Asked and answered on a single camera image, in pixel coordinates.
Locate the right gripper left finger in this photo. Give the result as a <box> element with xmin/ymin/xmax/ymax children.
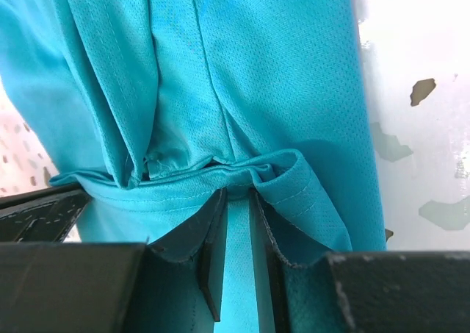
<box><xmin>1</xmin><ymin>189</ymin><xmax>227</xmax><ymax>332</ymax></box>

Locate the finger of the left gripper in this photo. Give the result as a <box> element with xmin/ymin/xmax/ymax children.
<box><xmin>1</xmin><ymin>183</ymin><xmax>91</xmax><ymax>243</ymax></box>

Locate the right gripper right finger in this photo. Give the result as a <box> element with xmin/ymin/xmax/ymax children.
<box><xmin>250</xmin><ymin>191</ymin><xmax>469</xmax><ymax>332</ymax></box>

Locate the teal t shirt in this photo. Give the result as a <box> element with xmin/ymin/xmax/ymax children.
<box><xmin>1</xmin><ymin>0</ymin><xmax>386</xmax><ymax>332</ymax></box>

